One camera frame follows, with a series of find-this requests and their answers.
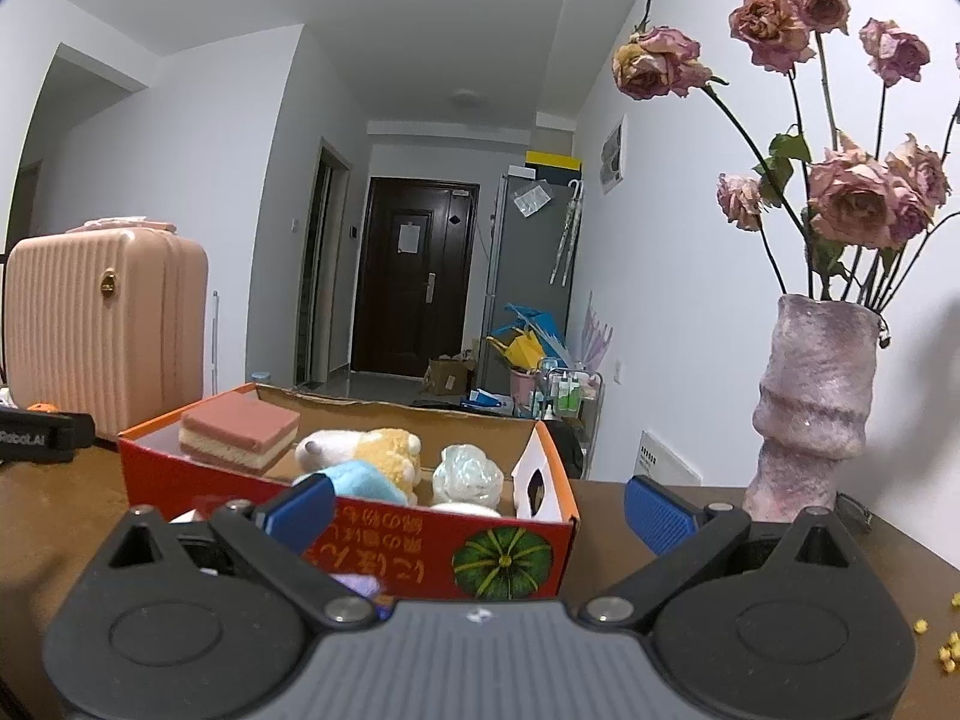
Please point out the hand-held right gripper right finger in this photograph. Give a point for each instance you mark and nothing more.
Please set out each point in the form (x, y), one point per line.
(660, 514)

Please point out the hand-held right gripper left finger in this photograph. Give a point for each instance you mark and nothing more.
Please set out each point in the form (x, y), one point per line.
(300, 514)

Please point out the light blue plush toy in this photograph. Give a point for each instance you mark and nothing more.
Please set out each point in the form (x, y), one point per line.
(360, 480)

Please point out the orange cardboard box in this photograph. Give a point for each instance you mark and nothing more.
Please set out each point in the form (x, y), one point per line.
(225, 484)

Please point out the pink layered sponge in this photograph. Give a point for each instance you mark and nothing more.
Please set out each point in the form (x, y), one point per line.
(240, 420)

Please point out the pearly white soft ball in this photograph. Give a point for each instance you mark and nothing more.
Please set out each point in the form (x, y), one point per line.
(465, 476)

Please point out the white and yellow dog plush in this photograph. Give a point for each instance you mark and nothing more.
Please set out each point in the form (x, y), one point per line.
(375, 450)

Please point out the pink ribbed suitcase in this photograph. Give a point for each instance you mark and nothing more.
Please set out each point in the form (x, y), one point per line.
(97, 345)

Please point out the black bag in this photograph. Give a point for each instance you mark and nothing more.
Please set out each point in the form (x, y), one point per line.
(574, 450)

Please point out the metal trolley with bottles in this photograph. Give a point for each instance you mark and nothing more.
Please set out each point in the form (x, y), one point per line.
(570, 390)

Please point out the pink bin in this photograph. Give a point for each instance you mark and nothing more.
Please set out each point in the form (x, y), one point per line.
(523, 388)

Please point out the pink textured vase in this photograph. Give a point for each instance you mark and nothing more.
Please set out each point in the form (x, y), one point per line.
(814, 405)

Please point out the white mop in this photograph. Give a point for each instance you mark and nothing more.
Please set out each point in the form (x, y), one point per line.
(214, 345)

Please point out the brown cardboard carton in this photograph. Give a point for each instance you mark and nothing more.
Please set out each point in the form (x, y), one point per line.
(448, 376)

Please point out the blue package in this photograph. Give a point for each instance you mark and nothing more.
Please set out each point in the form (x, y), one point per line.
(487, 399)

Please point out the yellow plastic toy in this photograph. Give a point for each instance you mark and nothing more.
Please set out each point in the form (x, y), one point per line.
(521, 349)

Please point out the pink cloth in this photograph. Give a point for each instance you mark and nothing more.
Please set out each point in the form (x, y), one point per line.
(127, 225)

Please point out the brown room door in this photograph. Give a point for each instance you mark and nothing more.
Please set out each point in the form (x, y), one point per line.
(22, 210)

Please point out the dark brown entrance door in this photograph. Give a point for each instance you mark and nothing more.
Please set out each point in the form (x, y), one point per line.
(390, 300)

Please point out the dark side door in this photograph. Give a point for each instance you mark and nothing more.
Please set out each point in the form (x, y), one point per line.
(322, 270)

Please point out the grey refrigerator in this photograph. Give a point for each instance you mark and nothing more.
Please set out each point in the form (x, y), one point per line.
(525, 277)

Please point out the folded white umbrella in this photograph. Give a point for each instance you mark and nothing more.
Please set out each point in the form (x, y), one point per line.
(570, 232)

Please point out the white paper notice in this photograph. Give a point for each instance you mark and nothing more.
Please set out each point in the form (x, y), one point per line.
(409, 238)

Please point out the scattered yellow crumbs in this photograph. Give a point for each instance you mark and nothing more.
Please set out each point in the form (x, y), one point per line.
(951, 645)

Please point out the clear plastic bag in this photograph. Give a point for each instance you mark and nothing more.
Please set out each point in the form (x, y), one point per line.
(531, 199)

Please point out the bunch of dried pink roses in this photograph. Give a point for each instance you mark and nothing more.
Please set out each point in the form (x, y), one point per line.
(847, 195)

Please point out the yellow and black box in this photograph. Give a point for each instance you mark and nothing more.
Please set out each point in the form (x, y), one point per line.
(553, 159)

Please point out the ceiling light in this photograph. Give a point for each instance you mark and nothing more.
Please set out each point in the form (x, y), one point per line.
(469, 96)

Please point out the white wall panel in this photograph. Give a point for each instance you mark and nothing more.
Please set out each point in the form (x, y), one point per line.
(671, 461)

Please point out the purple flower wall decoration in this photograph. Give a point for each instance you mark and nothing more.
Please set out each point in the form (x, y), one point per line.
(598, 334)

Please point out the blue plastic frame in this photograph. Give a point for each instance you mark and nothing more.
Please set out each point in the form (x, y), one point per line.
(544, 322)

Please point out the wall electrical panel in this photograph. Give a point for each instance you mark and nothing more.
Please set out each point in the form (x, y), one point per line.
(613, 154)

